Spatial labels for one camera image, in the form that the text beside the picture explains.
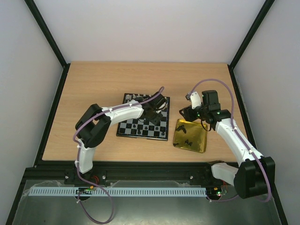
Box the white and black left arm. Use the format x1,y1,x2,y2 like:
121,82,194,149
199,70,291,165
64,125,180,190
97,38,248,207
73,92,168,174

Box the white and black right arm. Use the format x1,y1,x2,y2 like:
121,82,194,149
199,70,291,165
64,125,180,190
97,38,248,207
180,90,275,202

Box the black chess pieces in tray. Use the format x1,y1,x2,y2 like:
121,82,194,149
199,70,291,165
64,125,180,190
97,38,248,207
173,125,193,146

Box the white chess piece row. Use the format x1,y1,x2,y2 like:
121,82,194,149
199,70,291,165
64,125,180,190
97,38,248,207
131,94,150,99

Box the black and grey chessboard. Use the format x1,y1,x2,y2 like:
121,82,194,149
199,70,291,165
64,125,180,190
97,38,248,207
116,97,170,141

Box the gold rectangular tray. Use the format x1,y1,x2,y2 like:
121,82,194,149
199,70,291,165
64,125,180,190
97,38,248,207
174,119,207,153

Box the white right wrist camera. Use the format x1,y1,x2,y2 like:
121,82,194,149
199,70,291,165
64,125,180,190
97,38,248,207
186,91,202,110

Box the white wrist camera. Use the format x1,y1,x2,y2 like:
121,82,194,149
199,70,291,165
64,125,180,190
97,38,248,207
186,91,202,110
125,94,132,100

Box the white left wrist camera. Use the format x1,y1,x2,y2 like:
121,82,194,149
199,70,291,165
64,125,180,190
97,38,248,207
125,94,132,100

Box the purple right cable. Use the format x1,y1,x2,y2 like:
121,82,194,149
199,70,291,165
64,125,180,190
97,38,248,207
185,78,272,203

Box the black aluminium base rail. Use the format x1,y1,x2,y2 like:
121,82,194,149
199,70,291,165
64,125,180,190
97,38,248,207
22,161,225,187

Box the slotted grey cable duct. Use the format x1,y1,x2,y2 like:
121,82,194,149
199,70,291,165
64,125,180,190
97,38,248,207
28,187,207,197

